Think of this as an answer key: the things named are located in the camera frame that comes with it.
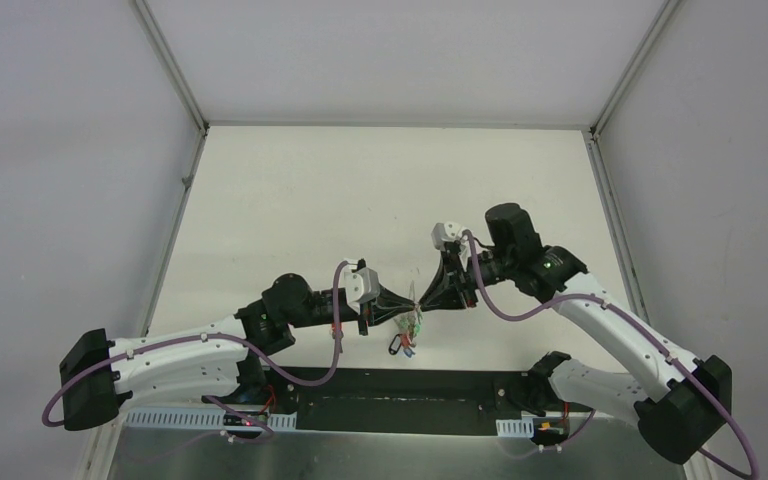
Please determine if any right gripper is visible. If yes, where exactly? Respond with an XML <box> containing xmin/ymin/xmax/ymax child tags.
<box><xmin>419</xmin><ymin>248</ymin><xmax>515</xmax><ymax>313</ymax></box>

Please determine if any metal keyring plate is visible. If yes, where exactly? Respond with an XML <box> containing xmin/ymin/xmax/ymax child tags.
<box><xmin>406</xmin><ymin>280</ymin><xmax>421</xmax><ymax>315</ymax></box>

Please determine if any green tag key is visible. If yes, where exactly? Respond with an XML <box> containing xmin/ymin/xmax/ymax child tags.
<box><xmin>404</xmin><ymin>312</ymin><xmax>422</xmax><ymax>337</ymax></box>

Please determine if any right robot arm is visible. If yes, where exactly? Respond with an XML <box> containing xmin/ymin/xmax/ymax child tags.
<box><xmin>419</xmin><ymin>203</ymin><xmax>733</xmax><ymax>464</ymax></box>

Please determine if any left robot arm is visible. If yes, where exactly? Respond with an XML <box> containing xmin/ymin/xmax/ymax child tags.
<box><xmin>42</xmin><ymin>260</ymin><xmax>416</xmax><ymax>431</ymax></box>

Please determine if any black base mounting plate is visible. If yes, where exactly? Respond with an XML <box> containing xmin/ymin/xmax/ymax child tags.
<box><xmin>221</xmin><ymin>368</ymin><xmax>565</xmax><ymax>436</ymax></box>

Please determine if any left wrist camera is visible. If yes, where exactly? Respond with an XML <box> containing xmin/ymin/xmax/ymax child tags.
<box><xmin>343</xmin><ymin>267</ymin><xmax>381</xmax><ymax>311</ymax></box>

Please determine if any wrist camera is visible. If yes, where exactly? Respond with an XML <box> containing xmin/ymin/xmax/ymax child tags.
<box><xmin>343</xmin><ymin>267</ymin><xmax>381</xmax><ymax>311</ymax></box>
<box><xmin>431</xmin><ymin>221</ymin><xmax>466</xmax><ymax>251</ymax></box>

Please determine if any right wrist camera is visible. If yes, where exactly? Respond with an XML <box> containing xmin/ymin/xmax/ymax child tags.
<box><xmin>431</xmin><ymin>221</ymin><xmax>466</xmax><ymax>251</ymax></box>

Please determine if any aluminium front rail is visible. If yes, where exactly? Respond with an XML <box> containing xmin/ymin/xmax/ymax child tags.
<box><xmin>100</xmin><ymin>370</ymin><xmax>699</xmax><ymax>421</ymax></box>

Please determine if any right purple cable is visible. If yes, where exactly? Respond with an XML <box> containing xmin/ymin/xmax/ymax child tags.
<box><xmin>460</xmin><ymin>229</ymin><xmax>762</xmax><ymax>480</ymax></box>

